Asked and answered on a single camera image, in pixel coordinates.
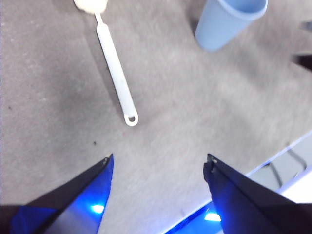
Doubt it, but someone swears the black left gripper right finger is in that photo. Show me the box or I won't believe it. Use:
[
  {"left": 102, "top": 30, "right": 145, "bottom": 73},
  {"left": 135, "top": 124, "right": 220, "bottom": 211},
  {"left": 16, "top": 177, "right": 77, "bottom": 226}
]
[{"left": 203, "top": 153, "right": 312, "bottom": 234}]

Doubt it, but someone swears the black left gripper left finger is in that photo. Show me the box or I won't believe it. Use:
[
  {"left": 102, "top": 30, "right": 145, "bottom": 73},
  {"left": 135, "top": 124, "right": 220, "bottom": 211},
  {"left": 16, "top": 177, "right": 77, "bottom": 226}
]
[{"left": 0, "top": 153, "right": 115, "bottom": 234}]

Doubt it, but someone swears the blue ribbed plastic cup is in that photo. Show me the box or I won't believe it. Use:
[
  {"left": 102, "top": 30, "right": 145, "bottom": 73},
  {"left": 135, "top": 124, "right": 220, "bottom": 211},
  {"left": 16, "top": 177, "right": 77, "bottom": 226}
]
[{"left": 194, "top": 0, "right": 268, "bottom": 53}]

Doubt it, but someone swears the grey-handled sponge cup brush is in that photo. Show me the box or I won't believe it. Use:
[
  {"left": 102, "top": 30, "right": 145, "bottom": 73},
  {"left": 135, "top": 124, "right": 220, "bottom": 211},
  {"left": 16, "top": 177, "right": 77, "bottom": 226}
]
[{"left": 73, "top": 0, "right": 139, "bottom": 127}]

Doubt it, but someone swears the black cable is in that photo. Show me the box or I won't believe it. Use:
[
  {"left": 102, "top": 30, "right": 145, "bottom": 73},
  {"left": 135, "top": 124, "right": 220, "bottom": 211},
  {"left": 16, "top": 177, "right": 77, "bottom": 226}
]
[
  {"left": 267, "top": 162, "right": 285, "bottom": 190},
  {"left": 286, "top": 143, "right": 308, "bottom": 173}
]

